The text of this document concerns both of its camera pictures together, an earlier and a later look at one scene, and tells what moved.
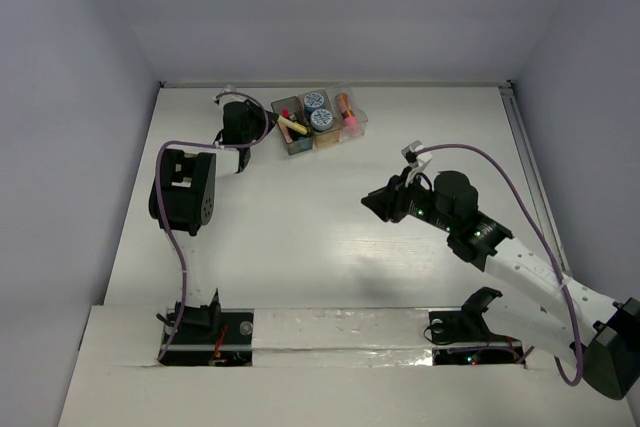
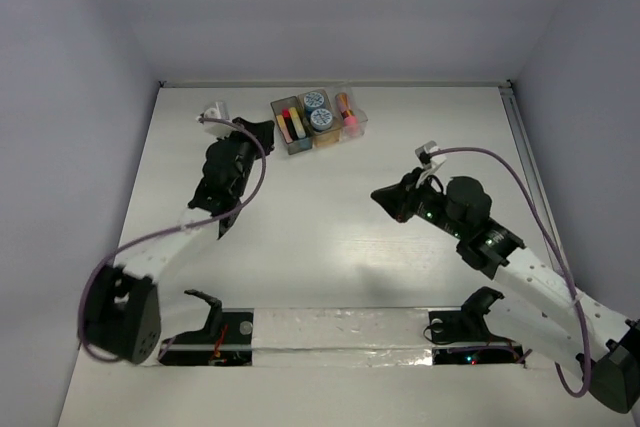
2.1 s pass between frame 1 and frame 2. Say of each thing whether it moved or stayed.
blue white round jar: stayed
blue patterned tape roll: stayed
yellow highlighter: moved
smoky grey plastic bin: stayed
